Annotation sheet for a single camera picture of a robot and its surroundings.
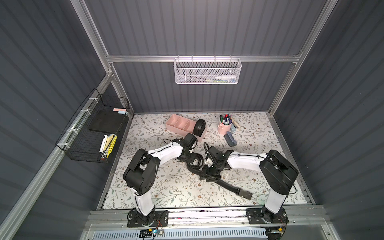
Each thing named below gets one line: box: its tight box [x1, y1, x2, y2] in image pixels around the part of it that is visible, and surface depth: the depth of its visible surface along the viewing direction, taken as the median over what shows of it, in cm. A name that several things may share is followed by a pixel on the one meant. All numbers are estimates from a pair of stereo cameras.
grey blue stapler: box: [224, 131, 238, 147], surface depth 104 cm
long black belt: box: [192, 119, 206, 137], surface depth 98 cm
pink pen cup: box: [218, 114, 233, 135], surface depth 101 cm
